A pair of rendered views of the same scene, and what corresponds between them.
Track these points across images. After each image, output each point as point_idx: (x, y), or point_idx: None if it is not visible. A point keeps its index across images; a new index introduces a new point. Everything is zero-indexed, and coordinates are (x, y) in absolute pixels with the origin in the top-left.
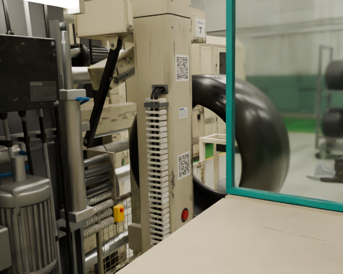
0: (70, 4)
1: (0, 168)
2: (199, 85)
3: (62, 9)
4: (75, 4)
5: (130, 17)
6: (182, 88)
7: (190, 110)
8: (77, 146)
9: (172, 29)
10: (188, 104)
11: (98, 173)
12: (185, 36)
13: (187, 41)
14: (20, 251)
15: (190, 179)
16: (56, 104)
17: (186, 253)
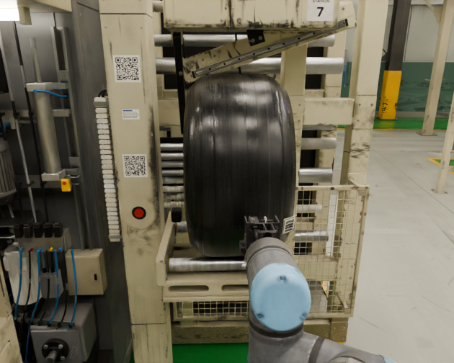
0: (11, 19)
1: (24, 131)
2: (190, 88)
3: (72, 16)
4: (16, 17)
5: (170, 11)
6: (127, 89)
7: (145, 112)
8: (40, 126)
9: (106, 29)
10: (142, 106)
11: (166, 158)
12: (132, 34)
13: (135, 39)
14: None
15: (148, 182)
16: None
17: None
